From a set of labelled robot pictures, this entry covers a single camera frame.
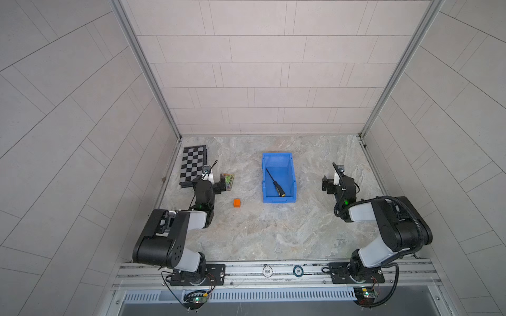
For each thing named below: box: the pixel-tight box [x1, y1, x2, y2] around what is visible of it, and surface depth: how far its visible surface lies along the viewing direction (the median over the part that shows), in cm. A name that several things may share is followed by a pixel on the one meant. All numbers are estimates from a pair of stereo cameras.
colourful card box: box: [222, 173, 236, 191], surface depth 96 cm
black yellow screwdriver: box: [265, 167, 286, 197], surface depth 93 cm
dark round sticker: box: [292, 265, 304, 278], surface depth 74 cm
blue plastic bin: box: [262, 152, 298, 204], surface depth 101 cm
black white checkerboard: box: [179, 144, 208, 189], surface depth 101 cm
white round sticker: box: [262, 265, 274, 278], surface depth 74 cm
